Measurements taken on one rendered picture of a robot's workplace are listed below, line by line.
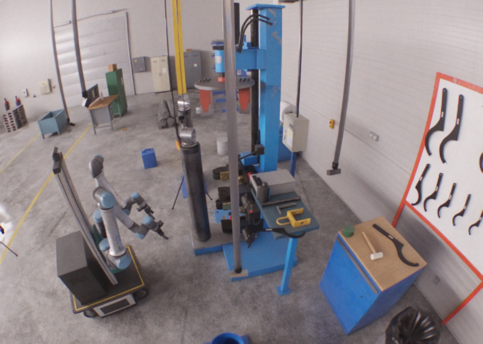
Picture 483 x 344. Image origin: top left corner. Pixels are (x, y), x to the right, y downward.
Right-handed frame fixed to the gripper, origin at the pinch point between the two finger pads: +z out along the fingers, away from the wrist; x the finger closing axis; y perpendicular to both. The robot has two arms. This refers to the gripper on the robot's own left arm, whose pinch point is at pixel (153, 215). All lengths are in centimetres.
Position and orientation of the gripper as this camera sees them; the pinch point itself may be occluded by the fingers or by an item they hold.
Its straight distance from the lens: 280.1
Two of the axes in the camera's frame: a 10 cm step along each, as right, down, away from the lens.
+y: 8.0, -5.8, 1.8
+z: 4.2, 7.5, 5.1
